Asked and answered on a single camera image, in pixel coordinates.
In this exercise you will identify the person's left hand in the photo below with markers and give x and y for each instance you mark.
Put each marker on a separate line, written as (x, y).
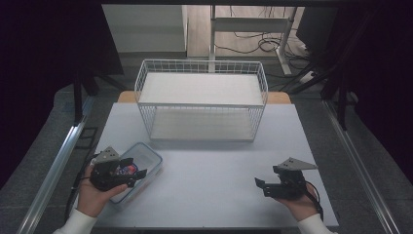
(92, 198)

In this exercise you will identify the white cabinet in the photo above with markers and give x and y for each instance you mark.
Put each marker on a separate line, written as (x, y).
(144, 29)

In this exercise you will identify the white power strip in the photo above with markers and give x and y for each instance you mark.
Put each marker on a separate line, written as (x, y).
(307, 77)

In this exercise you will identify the black metal stand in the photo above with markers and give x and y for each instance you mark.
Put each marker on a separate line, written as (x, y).
(78, 97)
(341, 97)

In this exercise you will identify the clear plastic container blue rim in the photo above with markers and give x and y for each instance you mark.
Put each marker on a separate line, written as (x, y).
(147, 159)

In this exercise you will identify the red and blue small packets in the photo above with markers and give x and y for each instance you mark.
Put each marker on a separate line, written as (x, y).
(128, 169)

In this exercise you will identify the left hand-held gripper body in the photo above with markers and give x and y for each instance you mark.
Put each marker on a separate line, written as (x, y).
(105, 172)

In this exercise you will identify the aluminium rail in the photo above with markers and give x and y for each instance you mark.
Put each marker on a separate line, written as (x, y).
(357, 162)
(53, 175)

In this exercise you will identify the person's right hand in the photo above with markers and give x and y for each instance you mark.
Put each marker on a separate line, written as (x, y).
(300, 206)

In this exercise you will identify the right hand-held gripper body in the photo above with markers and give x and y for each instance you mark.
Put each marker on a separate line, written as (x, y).
(289, 185)

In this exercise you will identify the white desk frame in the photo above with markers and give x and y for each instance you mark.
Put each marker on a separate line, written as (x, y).
(250, 24)

